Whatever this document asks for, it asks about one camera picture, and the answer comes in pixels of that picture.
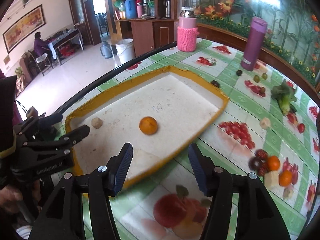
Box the green bok choy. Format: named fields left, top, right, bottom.
left=271, top=80, right=297, bottom=115

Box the red jujube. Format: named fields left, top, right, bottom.
left=255, top=149, right=268, bottom=161
left=258, top=162, right=268, bottom=177

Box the green grape left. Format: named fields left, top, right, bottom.
left=253, top=75, right=260, bottom=83

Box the purple thermos bottle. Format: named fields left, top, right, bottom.
left=240, top=17, right=267, bottom=72

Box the brownish grape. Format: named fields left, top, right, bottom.
left=259, top=87, right=265, bottom=94

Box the framed wall painting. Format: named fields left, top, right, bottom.
left=3, top=5, right=46, bottom=53

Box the seated person in purple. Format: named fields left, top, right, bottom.
left=34, top=31, right=53, bottom=63

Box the small beige piece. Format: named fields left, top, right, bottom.
left=283, top=186, right=294, bottom=199
left=91, top=118, right=103, bottom=129

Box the dark purple plum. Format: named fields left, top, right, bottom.
left=248, top=157, right=263, bottom=171

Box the pink bottle on cabinet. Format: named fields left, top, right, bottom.
left=136, top=2, right=144, bottom=18

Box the person's hand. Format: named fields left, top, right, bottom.
left=0, top=185, right=23, bottom=213

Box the pink jar knitted sleeve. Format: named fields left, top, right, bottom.
left=177, top=6, right=200, bottom=53

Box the cherry tomato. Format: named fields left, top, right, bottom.
left=297, top=123, right=305, bottom=133

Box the blue thermos jug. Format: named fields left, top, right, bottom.
left=125, top=0, right=137, bottom=20

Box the orange mandarin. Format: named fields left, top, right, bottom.
left=266, top=155, right=280, bottom=171
left=139, top=116, right=158, bottom=135
left=278, top=170, right=292, bottom=187

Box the metal kettle on floor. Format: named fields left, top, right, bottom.
left=100, top=41, right=113, bottom=59

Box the white foam tray yellow tape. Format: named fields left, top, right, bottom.
left=65, top=66, right=229, bottom=187

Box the dark passion fruit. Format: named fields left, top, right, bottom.
left=210, top=80, right=220, bottom=88

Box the white plastic bucket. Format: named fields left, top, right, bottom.
left=116, top=38, right=135, bottom=64

